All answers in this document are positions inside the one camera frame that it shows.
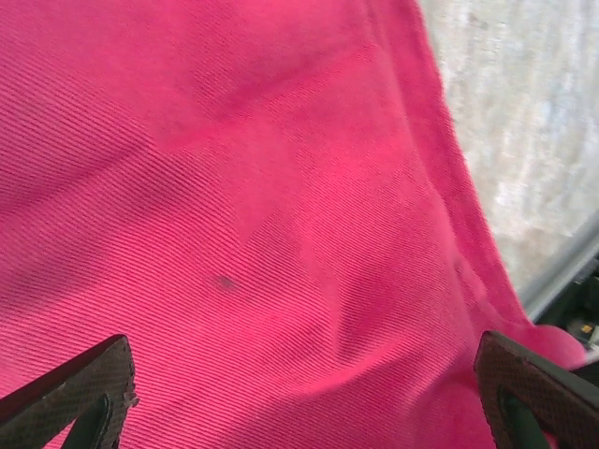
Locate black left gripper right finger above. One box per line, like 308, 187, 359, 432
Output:
474, 330, 599, 449

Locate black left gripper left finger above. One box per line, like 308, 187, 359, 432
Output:
0, 334, 139, 449

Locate pink long pants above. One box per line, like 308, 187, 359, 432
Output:
0, 0, 589, 449

